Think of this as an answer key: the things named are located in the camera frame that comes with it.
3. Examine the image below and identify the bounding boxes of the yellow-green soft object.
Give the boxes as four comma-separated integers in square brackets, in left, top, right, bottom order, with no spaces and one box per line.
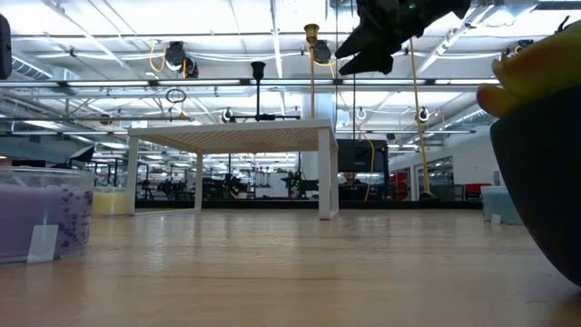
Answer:
[476,20,581,120]

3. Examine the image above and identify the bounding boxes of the dark round pot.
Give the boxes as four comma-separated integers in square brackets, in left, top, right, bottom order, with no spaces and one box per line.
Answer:
[489,88,581,288]

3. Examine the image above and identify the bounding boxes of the yellow hanging hose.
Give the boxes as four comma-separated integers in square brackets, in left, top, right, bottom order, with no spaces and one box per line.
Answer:
[408,38,438,202]

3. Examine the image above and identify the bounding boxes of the yellow candle jar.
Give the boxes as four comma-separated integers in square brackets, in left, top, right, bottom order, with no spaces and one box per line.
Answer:
[92,186,133,217]

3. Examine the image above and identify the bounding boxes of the white perforated stand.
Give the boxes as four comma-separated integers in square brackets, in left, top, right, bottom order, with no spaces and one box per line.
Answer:
[126,118,340,221]

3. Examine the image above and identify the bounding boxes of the white pillar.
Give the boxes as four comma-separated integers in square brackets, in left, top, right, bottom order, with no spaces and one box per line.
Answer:
[300,93,338,181]

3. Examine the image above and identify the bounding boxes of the black ceiling cable reel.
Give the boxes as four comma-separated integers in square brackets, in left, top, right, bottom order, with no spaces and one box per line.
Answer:
[163,41,200,80]
[313,39,333,65]

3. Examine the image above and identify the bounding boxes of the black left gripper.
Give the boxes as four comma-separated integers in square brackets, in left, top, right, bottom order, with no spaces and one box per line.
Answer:
[0,13,13,81]

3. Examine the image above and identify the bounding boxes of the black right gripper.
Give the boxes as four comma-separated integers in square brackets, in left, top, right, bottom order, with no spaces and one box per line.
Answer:
[334,0,473,76]

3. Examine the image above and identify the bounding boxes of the blue candle jar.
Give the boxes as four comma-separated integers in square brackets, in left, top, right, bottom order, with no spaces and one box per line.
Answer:
[480,184,524,226]

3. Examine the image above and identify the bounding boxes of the black cabinet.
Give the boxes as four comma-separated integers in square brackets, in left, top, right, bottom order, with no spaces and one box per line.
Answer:
[338,139,391,202]

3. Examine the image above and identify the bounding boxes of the white paper tag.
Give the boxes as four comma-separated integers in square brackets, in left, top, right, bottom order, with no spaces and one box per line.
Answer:
[25,223,60,265]

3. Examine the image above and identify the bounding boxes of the black candlestick holder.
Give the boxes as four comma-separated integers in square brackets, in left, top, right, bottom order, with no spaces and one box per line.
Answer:
[250,60,267,122]

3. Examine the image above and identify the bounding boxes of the person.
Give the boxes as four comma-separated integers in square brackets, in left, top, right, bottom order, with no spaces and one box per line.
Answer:
[340,171,365,201]

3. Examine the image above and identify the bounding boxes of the purple candle jar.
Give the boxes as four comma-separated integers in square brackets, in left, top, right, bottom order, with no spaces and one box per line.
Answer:
[0,166,95,265]

